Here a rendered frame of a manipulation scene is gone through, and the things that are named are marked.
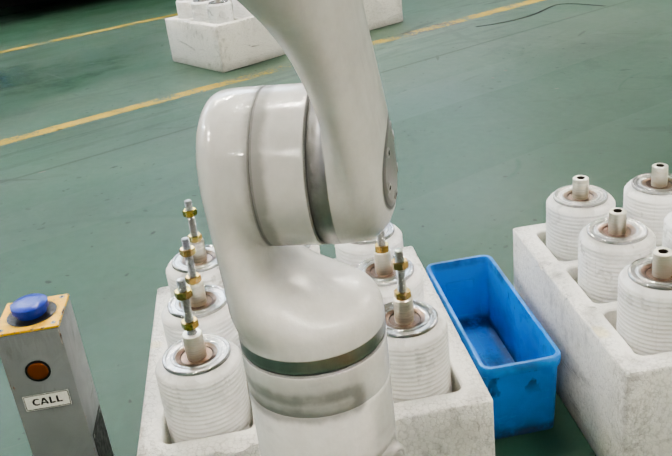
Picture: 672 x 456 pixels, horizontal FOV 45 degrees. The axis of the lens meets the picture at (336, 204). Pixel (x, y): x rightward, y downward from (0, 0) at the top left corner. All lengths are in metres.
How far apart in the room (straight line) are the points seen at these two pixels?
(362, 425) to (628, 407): 0.54
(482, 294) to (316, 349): 0.91
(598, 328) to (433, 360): 0.23
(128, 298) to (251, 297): 1.16
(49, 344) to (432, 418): 0.42
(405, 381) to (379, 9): 2.82
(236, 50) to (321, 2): 2.84
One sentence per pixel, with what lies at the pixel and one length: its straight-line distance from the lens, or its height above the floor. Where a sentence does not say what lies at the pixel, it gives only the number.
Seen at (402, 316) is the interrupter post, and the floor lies 0.26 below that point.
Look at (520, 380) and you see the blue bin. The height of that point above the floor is 0.09.
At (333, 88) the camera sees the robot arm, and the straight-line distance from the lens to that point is 0.38.
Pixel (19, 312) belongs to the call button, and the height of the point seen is 0.33.
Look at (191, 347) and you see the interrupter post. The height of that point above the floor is 0.27.
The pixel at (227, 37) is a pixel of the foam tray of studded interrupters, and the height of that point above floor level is 0.13.
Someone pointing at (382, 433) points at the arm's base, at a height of 0.41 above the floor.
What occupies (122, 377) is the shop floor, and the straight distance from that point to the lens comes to 1.39.
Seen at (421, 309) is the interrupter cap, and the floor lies 0.25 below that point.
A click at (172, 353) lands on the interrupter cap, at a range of 0.93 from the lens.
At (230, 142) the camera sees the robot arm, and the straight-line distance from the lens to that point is 0.43.
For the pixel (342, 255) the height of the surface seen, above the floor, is 0.23.
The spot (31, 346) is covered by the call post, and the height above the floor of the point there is 0.29.
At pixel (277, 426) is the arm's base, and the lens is 0.51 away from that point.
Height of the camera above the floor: 0.75
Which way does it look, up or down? 24 degrees down
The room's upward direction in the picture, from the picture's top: 7 degrees counter-clockwise
